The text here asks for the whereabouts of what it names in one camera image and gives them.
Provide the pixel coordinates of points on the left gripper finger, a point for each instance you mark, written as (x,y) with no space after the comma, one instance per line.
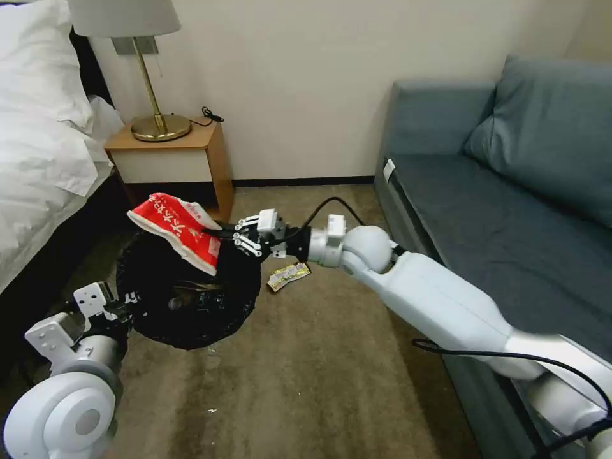
(132,300)

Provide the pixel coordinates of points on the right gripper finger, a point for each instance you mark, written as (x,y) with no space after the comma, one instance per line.
(249,246)
(248,222)

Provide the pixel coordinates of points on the black trash bin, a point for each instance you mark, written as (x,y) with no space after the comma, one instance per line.
(201,306)

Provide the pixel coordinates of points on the red snack bag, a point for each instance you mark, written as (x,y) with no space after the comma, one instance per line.
(178,228)

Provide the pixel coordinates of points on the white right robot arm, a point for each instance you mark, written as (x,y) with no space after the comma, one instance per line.
(430,291)

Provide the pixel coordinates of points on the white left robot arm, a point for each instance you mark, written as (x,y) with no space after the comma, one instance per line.
(71,397)

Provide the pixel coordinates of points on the yellow wrapper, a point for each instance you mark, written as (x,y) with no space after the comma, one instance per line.
(288,276)

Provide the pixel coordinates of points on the dark baseboard strip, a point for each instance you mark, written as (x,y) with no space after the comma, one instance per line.
(306,181)

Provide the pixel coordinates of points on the dark bed base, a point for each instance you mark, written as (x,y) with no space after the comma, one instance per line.
(43,296)

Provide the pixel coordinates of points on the wooden nightstand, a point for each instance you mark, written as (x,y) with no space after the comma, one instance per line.
(162,165)

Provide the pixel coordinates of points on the white sofa label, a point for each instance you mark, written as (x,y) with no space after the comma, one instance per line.
(389,168)

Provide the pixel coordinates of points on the brass table lamp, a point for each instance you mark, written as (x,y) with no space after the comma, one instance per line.
(160,128)

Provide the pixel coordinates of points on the blue-grey sofa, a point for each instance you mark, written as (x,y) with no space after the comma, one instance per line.
(459,210)

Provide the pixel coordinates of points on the black headboard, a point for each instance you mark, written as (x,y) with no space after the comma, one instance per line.
(91,71)

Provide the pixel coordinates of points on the white pillow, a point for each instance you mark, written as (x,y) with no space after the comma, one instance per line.
(33,57)

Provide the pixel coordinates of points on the blue-grey sofa cushion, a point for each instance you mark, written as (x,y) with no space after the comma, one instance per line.
(550,129)

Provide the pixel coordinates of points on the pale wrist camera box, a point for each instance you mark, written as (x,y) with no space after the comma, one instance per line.
(93,296)
(268,221)

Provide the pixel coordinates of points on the silver wall plate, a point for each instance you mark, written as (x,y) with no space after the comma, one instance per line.
(125,46)

